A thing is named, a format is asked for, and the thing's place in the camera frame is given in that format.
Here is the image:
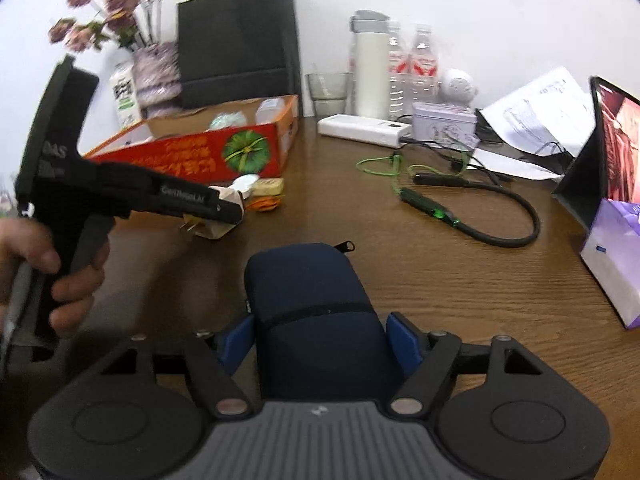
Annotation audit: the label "white yellow power adapter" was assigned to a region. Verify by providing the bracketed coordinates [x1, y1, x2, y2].
[180, 185, 245, 240]

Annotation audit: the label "white paper stack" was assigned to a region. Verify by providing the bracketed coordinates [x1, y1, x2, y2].
[476, 66, 594, 182]

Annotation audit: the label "black green neckband earphones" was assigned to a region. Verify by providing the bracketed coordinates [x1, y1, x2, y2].
[356, 151, 541, 249]

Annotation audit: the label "clear drinking glass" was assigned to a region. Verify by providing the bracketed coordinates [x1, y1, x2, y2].
[306, 73, 350, 120]

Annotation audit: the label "white green milk carton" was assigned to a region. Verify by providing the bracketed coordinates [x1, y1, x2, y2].
[110, 62, 142, 130]

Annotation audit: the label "clear water bottle red label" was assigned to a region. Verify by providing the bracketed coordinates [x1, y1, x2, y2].
[409, 25, 438, 103]

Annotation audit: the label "purple ceramic vase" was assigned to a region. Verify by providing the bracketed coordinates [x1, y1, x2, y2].
[134, 41, 182, 119]

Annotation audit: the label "white thermos bottle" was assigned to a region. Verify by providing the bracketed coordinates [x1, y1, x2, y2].
[350, 10, 390, 119]

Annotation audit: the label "red orange cardboard box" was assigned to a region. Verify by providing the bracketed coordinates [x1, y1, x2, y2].
[85, 96, 298, 184]

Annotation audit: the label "yellow eraser block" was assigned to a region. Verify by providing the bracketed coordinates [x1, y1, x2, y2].
[252, 178, 284, 197]

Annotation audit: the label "white power bank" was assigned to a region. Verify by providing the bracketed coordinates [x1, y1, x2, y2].
[317, 114, 412, 148]

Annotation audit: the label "white round figurine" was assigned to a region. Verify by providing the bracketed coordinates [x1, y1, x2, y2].
[438, 68, 478, 107]

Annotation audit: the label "green wrapped packet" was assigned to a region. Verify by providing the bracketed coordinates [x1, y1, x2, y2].
[207, 110, 248, 131]

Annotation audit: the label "white round jar lid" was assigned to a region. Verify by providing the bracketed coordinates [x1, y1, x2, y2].
[231, 174, 260, 200]

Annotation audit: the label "black paper bag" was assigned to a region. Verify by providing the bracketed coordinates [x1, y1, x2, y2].
[177, 0, 303, 108]

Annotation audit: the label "dried pink flowers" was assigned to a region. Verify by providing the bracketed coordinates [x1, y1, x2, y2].
[48, 0, 164, 53]

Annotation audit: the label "white small box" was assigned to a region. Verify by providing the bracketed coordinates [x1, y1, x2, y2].
[255, 98, 285, 125]

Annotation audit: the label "left hand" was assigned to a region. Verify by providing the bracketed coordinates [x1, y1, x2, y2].
[1, 218, 111, 339]

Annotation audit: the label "navy blue zip pouch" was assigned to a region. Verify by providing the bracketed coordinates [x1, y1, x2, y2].
[244, 242, 404, 404]

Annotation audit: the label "purple tissue pack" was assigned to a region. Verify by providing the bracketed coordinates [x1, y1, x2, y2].
[580, 200, 640, 330]

